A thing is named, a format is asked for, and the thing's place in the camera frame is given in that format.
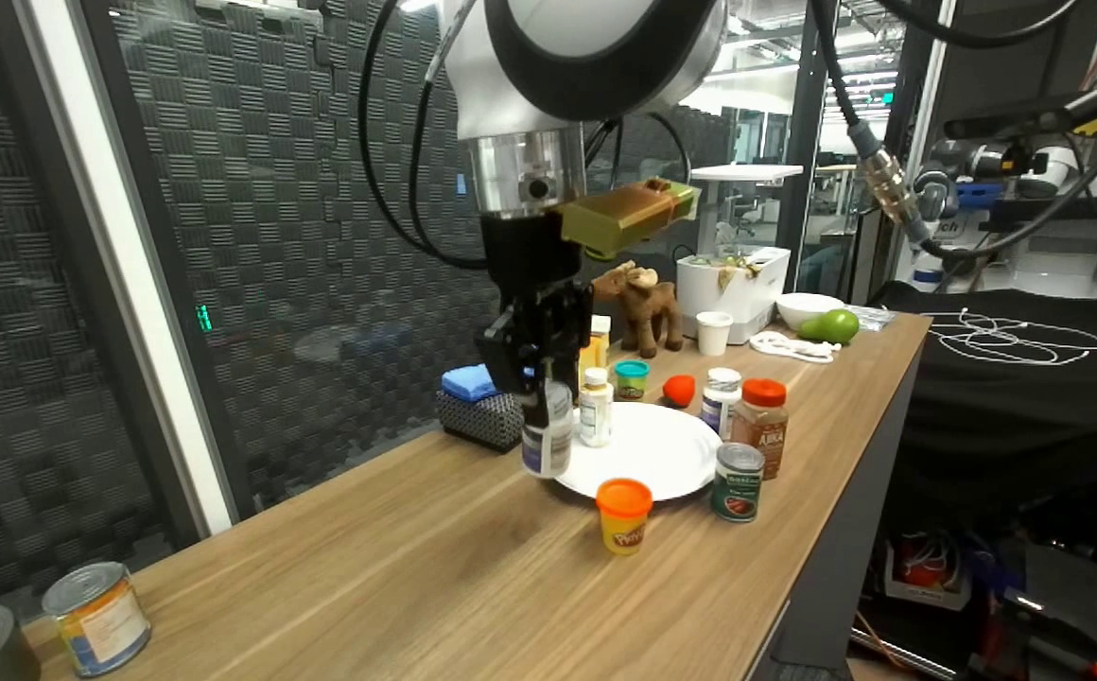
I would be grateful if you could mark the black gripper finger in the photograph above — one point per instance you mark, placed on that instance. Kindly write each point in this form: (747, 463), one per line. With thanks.
(534, 401)

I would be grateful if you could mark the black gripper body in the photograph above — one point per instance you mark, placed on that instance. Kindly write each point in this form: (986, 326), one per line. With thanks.
(541, 303)

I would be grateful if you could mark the small cream pill bottle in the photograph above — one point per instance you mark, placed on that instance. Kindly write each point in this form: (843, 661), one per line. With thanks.
(596, 405)

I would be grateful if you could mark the white blue-label pill bottle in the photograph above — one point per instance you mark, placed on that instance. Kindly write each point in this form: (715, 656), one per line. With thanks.
(550, 449)

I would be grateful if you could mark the orange-lid play-doh tub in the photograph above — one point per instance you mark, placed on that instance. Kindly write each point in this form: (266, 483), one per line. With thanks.
(621, 509)

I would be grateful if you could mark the green-label food can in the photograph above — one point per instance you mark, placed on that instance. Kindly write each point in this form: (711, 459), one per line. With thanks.
(739, 476)

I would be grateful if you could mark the red-lid spice jar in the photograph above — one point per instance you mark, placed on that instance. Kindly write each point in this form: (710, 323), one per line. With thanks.
(760, 422)

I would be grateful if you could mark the white supplement bottle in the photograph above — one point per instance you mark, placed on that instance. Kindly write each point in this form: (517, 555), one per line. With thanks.
(721, 393)

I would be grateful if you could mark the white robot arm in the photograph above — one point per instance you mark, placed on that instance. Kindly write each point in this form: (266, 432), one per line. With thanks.
(524, 79)

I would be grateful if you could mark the yellow open cardboard box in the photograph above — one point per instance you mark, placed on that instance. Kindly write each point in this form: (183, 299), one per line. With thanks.
(596, 348)

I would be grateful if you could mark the blue folded cloth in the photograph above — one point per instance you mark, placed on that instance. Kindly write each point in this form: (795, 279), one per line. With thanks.
(468, 382)

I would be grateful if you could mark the teal-lid play-doh tub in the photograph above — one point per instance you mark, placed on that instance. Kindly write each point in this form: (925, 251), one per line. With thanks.
(629, 379)

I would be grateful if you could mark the brown plush moose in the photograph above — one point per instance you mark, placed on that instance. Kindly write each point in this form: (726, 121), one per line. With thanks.
(648, 307)

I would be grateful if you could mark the white paper plate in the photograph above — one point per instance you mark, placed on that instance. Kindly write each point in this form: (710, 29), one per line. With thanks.
(652, 443)

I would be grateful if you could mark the red toy strawberry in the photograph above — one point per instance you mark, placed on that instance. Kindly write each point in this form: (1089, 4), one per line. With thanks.
(678, 393)

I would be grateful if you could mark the white paper cup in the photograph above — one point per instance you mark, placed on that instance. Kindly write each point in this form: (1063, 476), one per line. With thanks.
(711, 331)

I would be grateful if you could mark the white bowl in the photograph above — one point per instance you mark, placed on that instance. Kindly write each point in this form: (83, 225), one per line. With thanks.
(795, 307)

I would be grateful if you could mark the green apple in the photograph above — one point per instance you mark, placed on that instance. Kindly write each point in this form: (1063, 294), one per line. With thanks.
(837, 326)

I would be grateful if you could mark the tin can orange label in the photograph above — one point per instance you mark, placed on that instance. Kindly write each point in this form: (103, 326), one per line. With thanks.
(99, 618)

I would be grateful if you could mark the yellow-green wrist camera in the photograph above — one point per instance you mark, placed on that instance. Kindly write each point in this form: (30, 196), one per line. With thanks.
(621, 216)

